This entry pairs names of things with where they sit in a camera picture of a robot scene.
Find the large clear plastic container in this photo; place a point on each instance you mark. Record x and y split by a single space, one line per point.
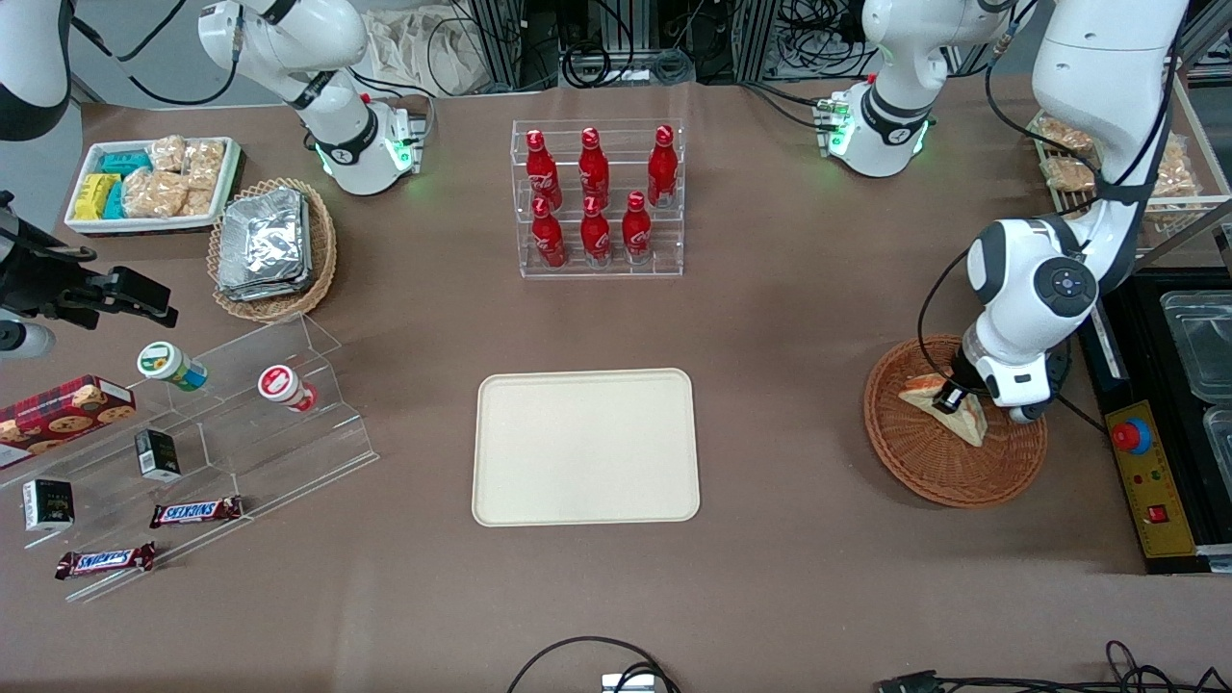
1203 346

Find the red lid yogurt cup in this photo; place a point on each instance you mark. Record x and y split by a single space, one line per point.
281 384

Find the small white device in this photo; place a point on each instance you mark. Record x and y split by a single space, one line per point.
628 683

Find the beige crumpled cloth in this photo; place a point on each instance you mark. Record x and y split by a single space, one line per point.
414 58

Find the yellow snack pack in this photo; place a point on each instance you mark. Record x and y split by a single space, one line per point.
94 195

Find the stack of silver foil packs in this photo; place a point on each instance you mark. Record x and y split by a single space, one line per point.
262 245

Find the red cola bottle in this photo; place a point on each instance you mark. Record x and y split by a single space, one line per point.
596 236
542 173
636 231
550 241
594 168
662 168

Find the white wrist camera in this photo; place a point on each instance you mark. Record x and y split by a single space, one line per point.
24 340
1026 414

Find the cream rectangular plastic tray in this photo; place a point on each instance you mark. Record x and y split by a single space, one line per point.
585 448

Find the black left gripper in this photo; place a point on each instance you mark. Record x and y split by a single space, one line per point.
963 372

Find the oval light wicker basket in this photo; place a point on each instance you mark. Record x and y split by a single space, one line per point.
322 250

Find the grey metal bar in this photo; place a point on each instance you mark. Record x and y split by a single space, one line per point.
1179 231

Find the triangular sandwich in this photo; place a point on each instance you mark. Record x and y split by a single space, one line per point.
967 425

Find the green lid yogurt cup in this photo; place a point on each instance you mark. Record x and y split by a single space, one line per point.
164 363

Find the clear bag of crackers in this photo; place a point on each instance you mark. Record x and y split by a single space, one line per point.
204 164
154 194
199 202
167 154

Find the clear acrylic stepped stand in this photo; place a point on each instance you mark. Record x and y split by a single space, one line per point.
269 452

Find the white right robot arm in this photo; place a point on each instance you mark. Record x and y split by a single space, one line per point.
351 144

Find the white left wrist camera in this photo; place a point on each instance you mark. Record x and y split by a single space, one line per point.
1026 414

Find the black machine with yellow panel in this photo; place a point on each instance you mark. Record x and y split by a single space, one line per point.
1150 481

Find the white rectangular snack bin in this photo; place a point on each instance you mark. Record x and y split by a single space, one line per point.
144 225

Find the small black carton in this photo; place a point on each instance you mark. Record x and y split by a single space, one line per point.
157 454
48 505

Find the red cookie box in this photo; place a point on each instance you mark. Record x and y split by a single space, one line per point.
58 414

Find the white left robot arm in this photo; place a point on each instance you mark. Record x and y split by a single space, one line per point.
1107 58

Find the small clear plastic container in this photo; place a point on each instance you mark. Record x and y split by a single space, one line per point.
1220 438

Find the clear acrylic bottle rack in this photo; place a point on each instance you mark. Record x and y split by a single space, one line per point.
616 271

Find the snickers chocolate bar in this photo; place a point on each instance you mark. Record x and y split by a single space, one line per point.
106 560
195 512

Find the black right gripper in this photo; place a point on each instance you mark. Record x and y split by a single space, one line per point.
38 280

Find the bagged bread snack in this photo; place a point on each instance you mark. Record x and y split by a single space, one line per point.
1068 173
1064 135
1179 178

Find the teal snack pack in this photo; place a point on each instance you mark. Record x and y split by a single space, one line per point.
125 163
115 200

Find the round brown wicker basket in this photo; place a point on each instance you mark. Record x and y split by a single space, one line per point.
924 472

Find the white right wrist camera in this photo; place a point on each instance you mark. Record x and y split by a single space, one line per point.
24 340

